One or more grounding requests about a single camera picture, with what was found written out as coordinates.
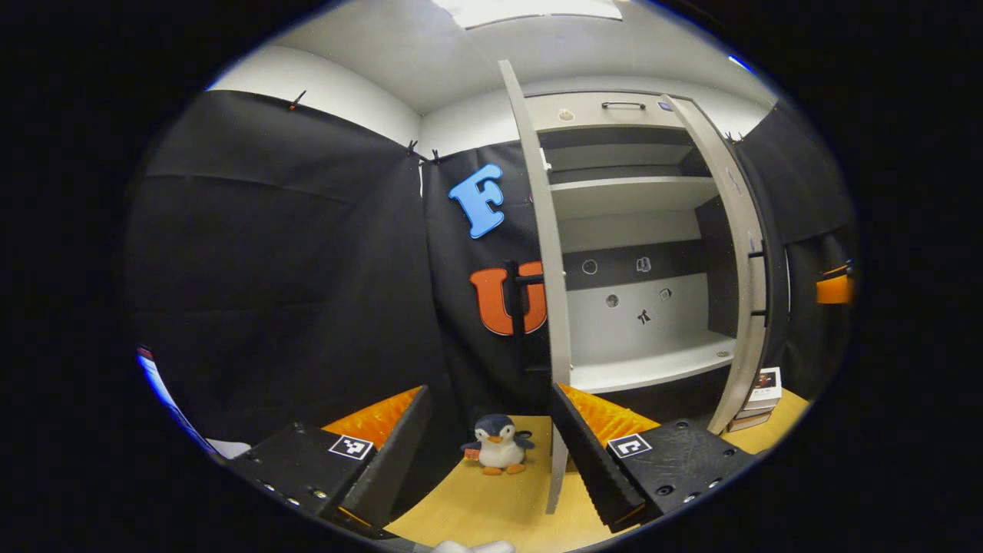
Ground white cabinet door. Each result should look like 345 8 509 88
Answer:
662 94 771 435
498 60 574 515

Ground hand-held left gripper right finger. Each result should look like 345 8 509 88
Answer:
549 382 761 535

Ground white photo cover book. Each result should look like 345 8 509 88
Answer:
741 366 784 411

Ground penguin plush toy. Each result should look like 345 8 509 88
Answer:
460 414 536 476

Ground white cabinet shelf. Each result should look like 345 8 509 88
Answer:
570 330 736 395
549 176 721 222

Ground large ceiling light panel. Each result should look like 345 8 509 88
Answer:
430 0 624 30

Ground white cabinet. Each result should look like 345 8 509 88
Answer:
525 91 788 431

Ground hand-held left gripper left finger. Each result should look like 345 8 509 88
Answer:
227 384 432 538

